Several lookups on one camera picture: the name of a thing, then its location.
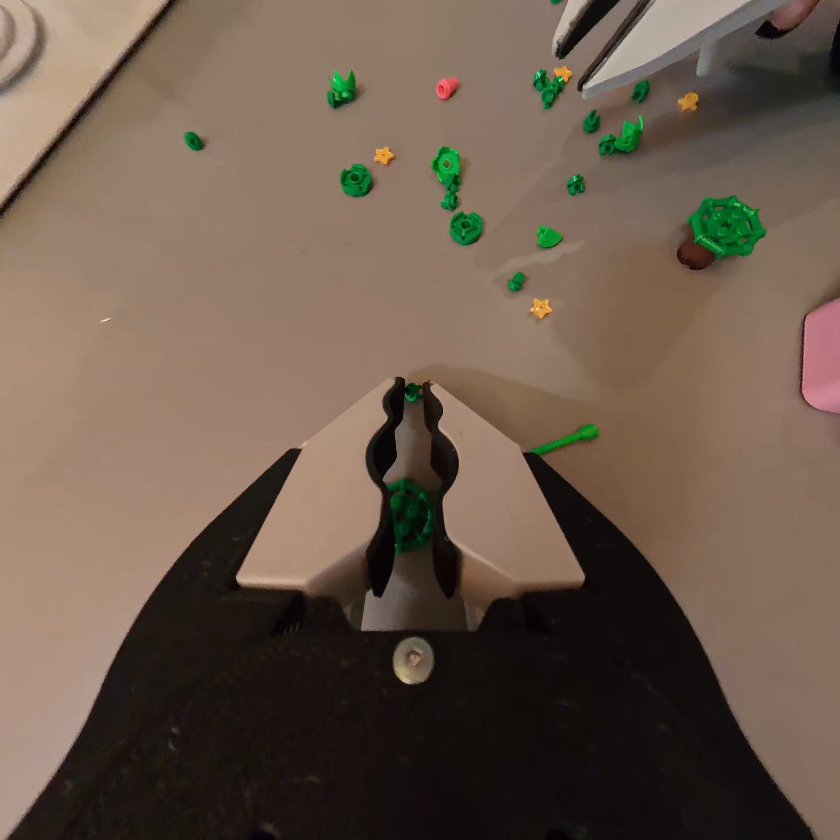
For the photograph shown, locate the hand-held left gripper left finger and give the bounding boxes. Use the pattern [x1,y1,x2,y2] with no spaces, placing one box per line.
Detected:
[235,377,404,632]

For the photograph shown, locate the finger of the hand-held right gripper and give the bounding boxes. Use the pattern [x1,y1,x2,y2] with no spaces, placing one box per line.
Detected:
[576,0,791,101]
[553,0,647,61]

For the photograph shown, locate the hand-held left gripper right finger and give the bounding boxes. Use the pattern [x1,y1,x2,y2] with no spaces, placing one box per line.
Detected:
[422,381,586,631]

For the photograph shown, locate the person's right hand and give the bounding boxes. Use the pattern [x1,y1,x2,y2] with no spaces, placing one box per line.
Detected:
[769,0,823,30]

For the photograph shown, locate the green web disc piece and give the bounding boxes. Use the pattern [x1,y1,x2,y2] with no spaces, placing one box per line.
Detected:
[387,479,435,553]

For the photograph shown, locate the green ribbed toy stem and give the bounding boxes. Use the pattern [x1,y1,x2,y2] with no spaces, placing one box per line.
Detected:
[527,424,600,455]

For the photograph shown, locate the brown pot with green web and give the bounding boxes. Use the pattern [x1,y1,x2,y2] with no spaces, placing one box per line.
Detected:
[676,194,767,271]

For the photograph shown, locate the scattered green toy pieces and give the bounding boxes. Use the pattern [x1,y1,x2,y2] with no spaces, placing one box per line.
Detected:
[184,67,651,293]

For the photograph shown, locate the pink brick-built toy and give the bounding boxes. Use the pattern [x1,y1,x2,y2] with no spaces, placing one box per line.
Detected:
[801,304,840,416]

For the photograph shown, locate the white folding stand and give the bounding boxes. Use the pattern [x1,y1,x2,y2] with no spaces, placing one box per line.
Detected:
[0,0,177,212]

